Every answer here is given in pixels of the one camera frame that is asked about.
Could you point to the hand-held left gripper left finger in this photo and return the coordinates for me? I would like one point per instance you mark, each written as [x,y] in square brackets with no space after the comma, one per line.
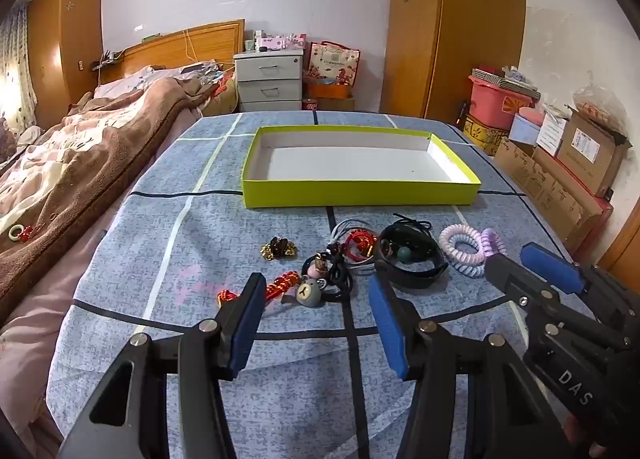
[247,331]

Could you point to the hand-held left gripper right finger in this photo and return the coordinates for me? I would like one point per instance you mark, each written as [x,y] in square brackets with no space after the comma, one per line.
[390,334]

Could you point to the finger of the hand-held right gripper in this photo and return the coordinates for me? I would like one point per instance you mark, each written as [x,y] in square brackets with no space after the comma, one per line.
[510,281]
[550,269]

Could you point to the red gold knot ornament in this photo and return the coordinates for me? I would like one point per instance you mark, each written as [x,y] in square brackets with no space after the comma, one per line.
[277,286]

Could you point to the black wristband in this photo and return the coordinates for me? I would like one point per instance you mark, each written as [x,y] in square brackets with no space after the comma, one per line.
[415,269]

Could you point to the gold brown hair clip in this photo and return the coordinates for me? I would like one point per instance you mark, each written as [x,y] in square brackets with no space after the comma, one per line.
[280,246]

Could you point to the green cardboard tray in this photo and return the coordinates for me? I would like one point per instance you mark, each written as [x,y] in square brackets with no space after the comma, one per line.
[350,194]

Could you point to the blue checked bedspread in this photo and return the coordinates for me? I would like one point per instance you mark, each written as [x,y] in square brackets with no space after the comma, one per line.
[280,379]

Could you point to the wooden door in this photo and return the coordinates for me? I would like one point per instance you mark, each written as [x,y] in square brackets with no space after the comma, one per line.
[622,251]

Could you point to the long flat cardboard box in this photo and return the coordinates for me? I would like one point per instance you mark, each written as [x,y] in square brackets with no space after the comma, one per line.
[550,194]

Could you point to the open cardboard box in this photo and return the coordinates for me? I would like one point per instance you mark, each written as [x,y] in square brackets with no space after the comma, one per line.
[592,154]

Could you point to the white labelled box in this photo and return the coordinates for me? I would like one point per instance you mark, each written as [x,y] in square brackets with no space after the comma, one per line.
[551,134]

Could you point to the pale blue box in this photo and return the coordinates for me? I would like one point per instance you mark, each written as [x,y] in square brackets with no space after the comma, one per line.
[524,130]

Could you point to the yellow patterned tin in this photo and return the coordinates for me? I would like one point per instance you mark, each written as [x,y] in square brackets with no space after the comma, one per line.
[482,134]

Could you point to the clear plastic bag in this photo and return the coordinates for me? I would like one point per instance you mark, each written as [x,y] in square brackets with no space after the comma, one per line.
[600,106]

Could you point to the pink plastic bucket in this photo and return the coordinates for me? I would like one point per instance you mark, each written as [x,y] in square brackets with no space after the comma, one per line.
[492,106]

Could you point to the striped flat box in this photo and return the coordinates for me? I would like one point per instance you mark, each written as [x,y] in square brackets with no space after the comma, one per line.
[505,81]

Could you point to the brown fleece blanket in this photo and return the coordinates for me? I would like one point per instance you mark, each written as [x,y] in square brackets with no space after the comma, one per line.
[100,154]

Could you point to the red soda can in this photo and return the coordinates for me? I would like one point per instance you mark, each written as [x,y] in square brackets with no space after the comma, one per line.
[310,105]

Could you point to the white bangle with red charm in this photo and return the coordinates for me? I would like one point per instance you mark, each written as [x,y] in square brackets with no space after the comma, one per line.
[17,233]

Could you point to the white drawer nightstand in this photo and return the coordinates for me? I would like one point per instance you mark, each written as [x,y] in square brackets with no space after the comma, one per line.
[270,81]

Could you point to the orange box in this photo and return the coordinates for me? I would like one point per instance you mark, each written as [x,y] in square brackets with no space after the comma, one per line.
[330,90]

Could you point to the wooden wardrobe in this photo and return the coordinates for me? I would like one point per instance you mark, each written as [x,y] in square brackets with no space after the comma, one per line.
[450,29]

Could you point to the phone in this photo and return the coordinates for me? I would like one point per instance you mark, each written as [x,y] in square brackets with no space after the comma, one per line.
[197,68]

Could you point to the floral gift bag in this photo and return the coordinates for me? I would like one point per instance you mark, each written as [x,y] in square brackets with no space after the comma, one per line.
[334,64]

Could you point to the pink box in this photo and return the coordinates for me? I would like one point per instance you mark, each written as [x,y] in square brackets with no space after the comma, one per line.
[282,41]

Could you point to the wooden headboard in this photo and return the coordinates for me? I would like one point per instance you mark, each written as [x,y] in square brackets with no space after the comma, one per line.
[190,41]

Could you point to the power strip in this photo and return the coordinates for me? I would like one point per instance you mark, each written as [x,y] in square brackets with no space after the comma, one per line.
[107,60]

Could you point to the patterned curtain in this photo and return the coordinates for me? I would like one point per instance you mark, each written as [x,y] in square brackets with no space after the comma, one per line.
[15,79]

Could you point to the wooden cabinet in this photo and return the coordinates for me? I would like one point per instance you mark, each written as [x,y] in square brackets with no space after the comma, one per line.
[65,39]

